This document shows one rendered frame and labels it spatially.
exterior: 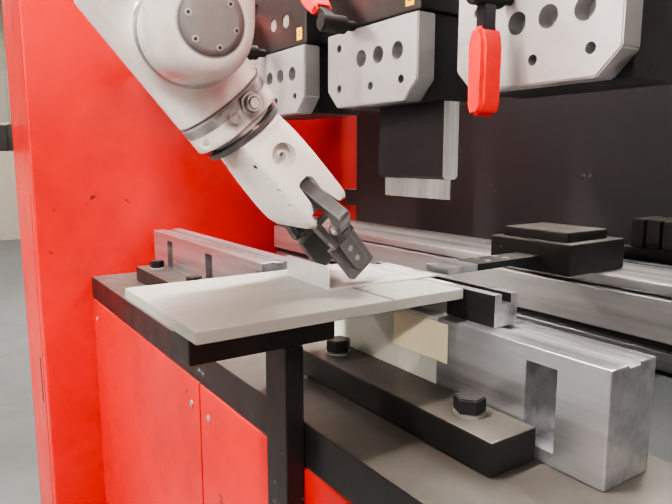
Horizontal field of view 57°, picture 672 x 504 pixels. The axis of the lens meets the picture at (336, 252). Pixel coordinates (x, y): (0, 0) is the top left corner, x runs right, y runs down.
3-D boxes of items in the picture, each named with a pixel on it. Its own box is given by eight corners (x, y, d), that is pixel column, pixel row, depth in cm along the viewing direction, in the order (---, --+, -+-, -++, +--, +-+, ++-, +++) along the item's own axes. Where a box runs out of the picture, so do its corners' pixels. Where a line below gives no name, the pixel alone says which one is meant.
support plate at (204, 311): (125, 298, 58) (124, 287, 58) (352, 270, 72) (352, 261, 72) (195, 346, 43) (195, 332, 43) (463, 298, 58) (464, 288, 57)
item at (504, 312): (361, 289, 71) (362, 263, 71) (382, 286, 73) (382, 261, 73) (493, 328, 55) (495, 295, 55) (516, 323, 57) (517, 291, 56)
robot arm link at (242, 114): (275, 65, 50) (296, 95, 52) (234, 77, 58) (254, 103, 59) (201, 129, 48) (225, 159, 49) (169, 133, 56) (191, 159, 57)
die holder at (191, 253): (155, 274, 132) (153, 230, 130) (182, 271, 135) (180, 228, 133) (262, 326, 91) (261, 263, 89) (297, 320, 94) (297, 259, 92)
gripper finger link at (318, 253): (306, 203, 62) (342, 250, 65) (291, 201, 65) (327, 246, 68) (284, 224, 61) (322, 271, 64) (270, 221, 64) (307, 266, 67)
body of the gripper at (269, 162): (288, 89, 51) (360, 190, 56) (241, 99, 60) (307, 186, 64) (224, 147, 49) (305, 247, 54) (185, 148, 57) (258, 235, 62)
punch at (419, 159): (378, 195, 68) (379, 107, 67) (392, 194, 69) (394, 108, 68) (441, 200, 60) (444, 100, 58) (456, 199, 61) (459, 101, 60)
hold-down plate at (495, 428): (294, 370, 72) (294, 345, 72) (333, 361, 75) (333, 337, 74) (490, 480, 47) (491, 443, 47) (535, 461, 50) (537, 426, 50)
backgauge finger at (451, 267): (401, 274, 72) (402, 232, 71) (543, 255, 86) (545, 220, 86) (477, 293, 62) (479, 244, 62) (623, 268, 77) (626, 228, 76)
